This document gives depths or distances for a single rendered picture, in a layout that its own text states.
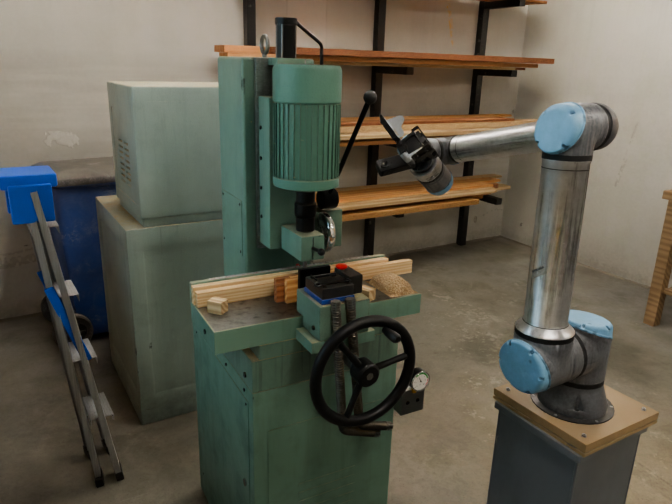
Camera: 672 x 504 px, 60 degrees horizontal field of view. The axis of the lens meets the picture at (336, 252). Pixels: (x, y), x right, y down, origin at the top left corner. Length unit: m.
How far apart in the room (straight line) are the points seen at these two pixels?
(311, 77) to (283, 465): 1.02
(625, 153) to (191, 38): 3.17
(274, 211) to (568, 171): 0.77
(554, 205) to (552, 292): 0.22
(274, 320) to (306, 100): 0.54
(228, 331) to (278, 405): 0.27
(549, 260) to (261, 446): 0.88
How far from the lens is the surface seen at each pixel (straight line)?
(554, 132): 1.48
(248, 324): 1.45
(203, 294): 1.54
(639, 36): 4.88
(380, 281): 1.67
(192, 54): 3.90
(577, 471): 1.79
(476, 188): 4.72
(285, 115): 1.48
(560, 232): 1.51
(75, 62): 3.75
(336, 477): 1.81
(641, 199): 4.83
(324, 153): 1.48
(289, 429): 1.63
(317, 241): 1.57
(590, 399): 1.81
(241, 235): 1.76
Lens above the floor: 1.51
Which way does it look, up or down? 18 degrees down
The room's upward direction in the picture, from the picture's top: 2 degrees clockwise
